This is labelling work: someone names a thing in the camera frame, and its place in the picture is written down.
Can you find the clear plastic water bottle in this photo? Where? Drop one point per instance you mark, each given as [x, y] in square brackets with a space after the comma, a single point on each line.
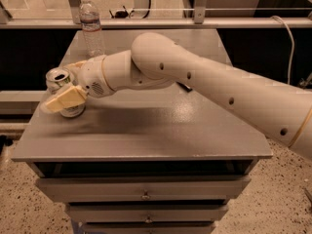
[90, 22]

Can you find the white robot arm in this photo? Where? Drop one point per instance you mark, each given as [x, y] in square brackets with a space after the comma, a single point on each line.
[278, 110]

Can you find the middle drawer with knob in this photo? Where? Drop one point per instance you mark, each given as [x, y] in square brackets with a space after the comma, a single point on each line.
[147, 213]

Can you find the bottom drawer front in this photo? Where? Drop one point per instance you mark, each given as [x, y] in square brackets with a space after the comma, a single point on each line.
[154, 228]

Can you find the grey window rail frame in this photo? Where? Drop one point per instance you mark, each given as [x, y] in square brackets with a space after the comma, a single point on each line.
[45, 14]

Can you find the white green 7up can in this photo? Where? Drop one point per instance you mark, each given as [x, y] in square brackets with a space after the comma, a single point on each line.
[57, 78]

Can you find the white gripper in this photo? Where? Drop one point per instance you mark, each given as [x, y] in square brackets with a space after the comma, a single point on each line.
[92, 76]

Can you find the drawer with knob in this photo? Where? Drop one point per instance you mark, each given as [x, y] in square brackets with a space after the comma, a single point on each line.
[142, 189]
[147, 213]

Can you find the black sunglasses on ledge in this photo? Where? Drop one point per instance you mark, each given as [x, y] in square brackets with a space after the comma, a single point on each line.
[121, 14]

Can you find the top drawer with knob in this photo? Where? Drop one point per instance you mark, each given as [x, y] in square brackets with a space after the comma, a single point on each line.
[142, 189]

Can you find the black candy bar wrapper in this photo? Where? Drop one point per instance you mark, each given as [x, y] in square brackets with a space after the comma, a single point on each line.
[186, 88]

